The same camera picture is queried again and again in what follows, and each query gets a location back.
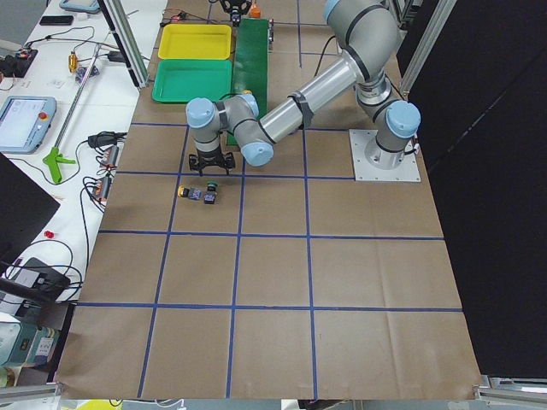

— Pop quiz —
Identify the yellow push button far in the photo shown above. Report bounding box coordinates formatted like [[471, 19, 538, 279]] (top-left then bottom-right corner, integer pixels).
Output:
[[177, 185, 202, 201]]

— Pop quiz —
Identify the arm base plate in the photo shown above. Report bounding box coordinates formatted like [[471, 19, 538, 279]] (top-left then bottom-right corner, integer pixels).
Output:
[[349, 129, 421, 183]]

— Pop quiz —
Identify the green handled reach grabber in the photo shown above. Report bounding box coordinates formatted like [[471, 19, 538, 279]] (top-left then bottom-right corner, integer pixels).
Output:
[[43, 44, 102, 185]]

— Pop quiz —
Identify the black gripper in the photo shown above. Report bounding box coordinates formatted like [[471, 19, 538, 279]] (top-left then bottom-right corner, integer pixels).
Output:
[[188, 150, 236, 176], [219, 0, 252, 20]]

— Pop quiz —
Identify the gold aluminium resistor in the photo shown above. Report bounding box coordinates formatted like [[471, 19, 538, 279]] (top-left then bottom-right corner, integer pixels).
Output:
[[68, 51, 79, 73]]

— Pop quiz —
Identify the green plastic tray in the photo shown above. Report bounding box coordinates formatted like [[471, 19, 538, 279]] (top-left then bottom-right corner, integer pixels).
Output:
[[151, 59, 232, 103]]

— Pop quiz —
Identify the teach pendant tablet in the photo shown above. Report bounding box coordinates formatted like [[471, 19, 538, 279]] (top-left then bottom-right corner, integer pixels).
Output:
[[1, 96, 56, 155]]

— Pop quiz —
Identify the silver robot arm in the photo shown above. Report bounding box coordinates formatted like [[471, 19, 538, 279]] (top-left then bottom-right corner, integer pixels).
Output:
[[185, 1, 421, 173]]

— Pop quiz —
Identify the orange 4680 cylinder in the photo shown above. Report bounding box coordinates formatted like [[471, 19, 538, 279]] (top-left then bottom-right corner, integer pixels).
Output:
[[249, 3, 262, 19]]

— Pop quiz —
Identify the green conveyor belt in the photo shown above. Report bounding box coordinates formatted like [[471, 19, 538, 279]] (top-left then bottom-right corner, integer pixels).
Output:
[[231, 18, 269, 119]]

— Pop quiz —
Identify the yellow plastic tray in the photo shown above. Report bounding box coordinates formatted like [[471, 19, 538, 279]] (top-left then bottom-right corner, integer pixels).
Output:
[[158, 24, 232, 60]]

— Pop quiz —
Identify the black power adapter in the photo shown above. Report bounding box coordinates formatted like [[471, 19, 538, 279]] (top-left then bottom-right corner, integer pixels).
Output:
[[107, 51, 125, 63]]

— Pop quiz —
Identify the aluminium frame post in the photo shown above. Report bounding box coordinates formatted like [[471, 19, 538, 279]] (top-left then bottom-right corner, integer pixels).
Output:
[[97, 0, 149, 89]]

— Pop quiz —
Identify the green push button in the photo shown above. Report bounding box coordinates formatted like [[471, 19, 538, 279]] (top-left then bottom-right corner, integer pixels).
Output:
[[203, 181, 218, 204]]

